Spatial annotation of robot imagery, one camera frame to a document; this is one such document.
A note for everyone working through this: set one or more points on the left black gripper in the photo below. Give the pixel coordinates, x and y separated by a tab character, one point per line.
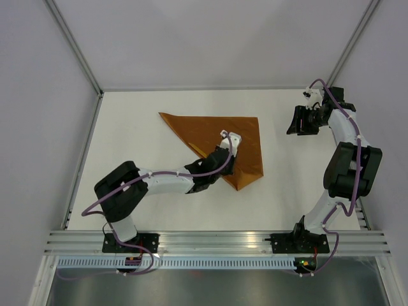
230	169

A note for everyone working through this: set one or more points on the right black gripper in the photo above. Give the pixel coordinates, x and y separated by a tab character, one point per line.
301	113

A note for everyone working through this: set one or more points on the orange cloth napkin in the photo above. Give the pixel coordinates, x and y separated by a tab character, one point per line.
205	133

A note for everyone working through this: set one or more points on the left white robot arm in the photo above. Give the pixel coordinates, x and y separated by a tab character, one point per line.
127	185

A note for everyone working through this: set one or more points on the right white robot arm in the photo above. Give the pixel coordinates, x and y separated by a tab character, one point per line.
352	168

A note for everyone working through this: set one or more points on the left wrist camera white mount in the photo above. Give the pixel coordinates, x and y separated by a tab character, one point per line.
230	141

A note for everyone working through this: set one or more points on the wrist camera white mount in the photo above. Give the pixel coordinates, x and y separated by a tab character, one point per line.
313	97
230	141

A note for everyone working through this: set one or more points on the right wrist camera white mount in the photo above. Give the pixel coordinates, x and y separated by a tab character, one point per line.
313	97

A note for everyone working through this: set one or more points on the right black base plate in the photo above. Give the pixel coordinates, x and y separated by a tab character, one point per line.
288	243

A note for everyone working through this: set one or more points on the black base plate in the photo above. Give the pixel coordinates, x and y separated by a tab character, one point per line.
130	243
288	243

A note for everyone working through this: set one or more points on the right aluminium frame post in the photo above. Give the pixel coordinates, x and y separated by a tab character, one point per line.
352	42

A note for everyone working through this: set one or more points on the aluminium frame post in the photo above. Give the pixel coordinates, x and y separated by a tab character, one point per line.
352	42
67	34

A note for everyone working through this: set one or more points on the aluminium mounting rail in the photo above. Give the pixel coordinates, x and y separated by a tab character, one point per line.
218	243

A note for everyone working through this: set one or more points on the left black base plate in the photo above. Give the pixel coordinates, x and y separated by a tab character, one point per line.
130	243

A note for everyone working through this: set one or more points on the white slotted cable duct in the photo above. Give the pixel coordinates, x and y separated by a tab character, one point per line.
280	263

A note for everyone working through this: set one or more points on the left aluminium frame post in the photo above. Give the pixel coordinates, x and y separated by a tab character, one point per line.
67	34

